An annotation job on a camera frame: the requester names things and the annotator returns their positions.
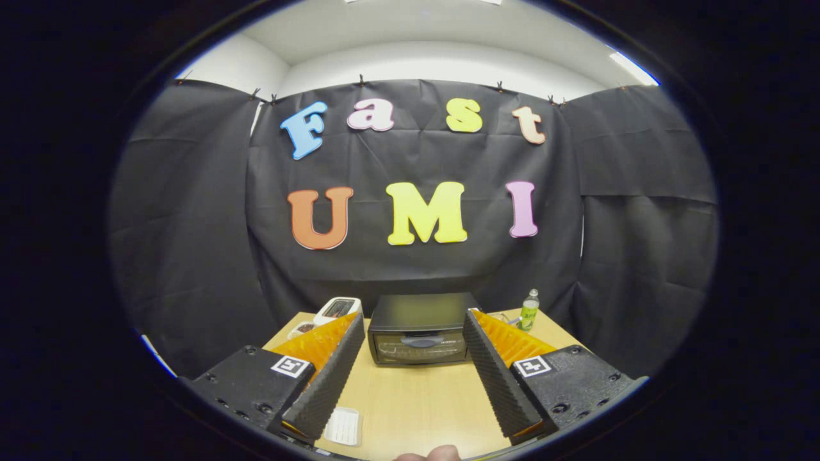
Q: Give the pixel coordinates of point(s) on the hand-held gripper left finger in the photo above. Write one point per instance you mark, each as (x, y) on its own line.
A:
(330, 384)

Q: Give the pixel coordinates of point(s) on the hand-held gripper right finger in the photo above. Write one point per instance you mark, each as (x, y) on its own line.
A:
(503, 390)

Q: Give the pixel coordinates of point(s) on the black toaster oven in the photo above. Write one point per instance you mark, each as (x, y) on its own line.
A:
(419, 310)

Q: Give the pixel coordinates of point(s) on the white pop-up toaster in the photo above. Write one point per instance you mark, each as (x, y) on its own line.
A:
(336, 308)

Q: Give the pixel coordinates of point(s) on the white rectangular tray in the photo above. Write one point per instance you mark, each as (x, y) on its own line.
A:
(343, 426)

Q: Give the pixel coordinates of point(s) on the small white dish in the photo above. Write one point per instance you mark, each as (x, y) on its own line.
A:
(301, 328)

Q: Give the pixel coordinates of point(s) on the green label plastic bottle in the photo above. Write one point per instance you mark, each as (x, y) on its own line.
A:
(529, 314)

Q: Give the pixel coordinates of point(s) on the ceiling light panel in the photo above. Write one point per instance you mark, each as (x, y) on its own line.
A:
(633, 67)

